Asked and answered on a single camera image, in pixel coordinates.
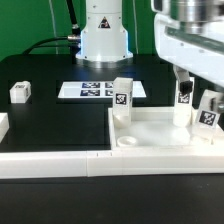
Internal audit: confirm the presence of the black cable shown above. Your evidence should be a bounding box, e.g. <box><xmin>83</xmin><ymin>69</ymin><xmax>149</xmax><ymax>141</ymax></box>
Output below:
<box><xmin>22</xmin><ymin>0</ymin><xmax>82</xmax><ymax>55</ymax></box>

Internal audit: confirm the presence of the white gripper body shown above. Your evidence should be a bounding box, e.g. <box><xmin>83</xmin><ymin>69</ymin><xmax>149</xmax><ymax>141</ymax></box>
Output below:
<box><xmin>154</xmin><ymin>13</ymin><xmax>224</xmax><ymax>80</ymax></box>

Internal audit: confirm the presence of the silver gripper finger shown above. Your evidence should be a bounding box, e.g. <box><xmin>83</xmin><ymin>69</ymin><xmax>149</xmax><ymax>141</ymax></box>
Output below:
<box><xmin>213</xmin><ymin>98</ymin><xmax>224</xmax><ymax>114</ymax></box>
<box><xmin>173</xmin><ymin>65</ymin><xmax>193</xmax><ymax>94</ymax></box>

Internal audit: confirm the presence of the white U-shaped fence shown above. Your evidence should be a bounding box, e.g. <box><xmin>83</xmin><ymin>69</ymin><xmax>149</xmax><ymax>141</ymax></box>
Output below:
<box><xmin>0</xmin><ymin>113</ymin><xmax>224</xmax><ymax>179</ymax></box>

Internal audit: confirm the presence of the white square table top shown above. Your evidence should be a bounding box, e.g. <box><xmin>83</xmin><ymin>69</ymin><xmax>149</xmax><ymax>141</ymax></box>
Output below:
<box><xmin>108</xmin><ymin>107</ymin><xmax>224</xmax><ymax>149</ymax></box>

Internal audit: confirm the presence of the white plate with tags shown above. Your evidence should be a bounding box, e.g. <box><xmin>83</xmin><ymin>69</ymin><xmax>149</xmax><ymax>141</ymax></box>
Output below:
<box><xmin>58</xmin><ymin>81</ymin><xmax>146</xmax><ymax>99</ymax></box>

